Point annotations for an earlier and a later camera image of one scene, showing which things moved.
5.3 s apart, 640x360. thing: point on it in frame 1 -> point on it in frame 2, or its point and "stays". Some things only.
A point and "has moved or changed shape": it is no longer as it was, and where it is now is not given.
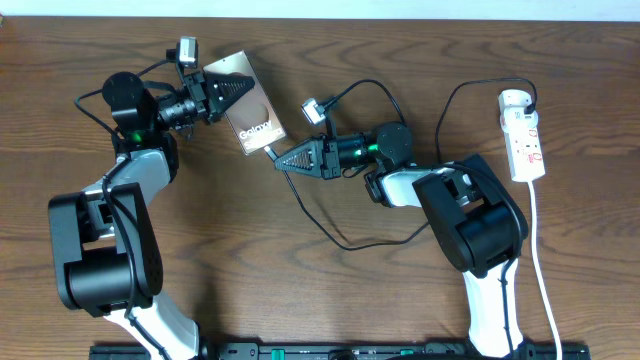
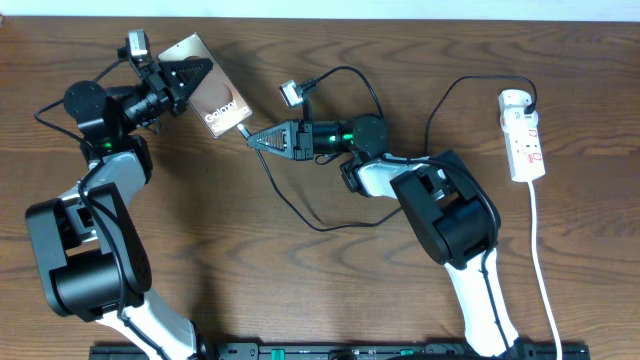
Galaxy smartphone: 252,118 has moved or changed shape
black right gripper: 324,160 -> 298,139
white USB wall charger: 512,105 stays
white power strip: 525,154 stays
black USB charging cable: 442,98 -> 398,209
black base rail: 336,351 stays
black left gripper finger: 221,90 -> 185,75
